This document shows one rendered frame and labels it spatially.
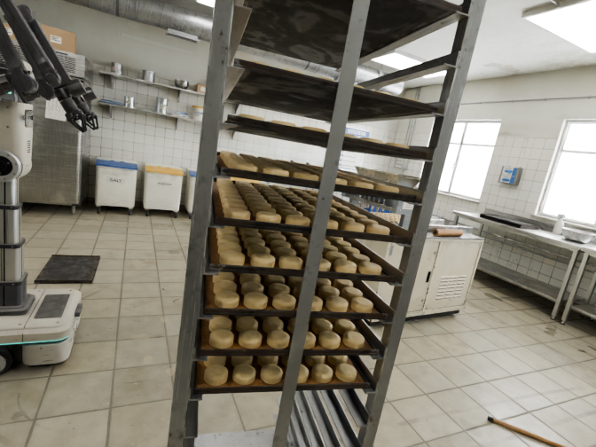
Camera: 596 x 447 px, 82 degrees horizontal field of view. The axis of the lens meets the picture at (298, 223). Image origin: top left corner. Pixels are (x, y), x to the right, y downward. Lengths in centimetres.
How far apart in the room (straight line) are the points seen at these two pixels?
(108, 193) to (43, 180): 78
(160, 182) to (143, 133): 97
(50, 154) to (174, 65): 229
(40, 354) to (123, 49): 483
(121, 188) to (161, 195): 56
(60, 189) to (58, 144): 58
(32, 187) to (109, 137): 140
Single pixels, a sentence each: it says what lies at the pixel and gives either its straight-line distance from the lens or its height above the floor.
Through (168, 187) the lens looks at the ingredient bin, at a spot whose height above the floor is 49.
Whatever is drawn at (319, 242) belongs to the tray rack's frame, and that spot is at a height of 121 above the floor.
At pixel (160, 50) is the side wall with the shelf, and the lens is 633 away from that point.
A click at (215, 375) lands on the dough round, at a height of 88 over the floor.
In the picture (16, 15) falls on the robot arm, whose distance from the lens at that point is 206.
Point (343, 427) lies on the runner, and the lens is 108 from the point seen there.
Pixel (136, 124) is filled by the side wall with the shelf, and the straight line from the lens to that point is 623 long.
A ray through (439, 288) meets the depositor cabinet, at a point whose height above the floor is 34.
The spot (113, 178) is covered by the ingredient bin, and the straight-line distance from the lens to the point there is 563.
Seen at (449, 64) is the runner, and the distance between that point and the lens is 77.
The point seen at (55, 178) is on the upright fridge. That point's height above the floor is 49.
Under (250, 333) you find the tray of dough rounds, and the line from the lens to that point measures 80.
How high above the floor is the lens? 138
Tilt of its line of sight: 12 degrees down
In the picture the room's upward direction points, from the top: 10 degrees clockwise
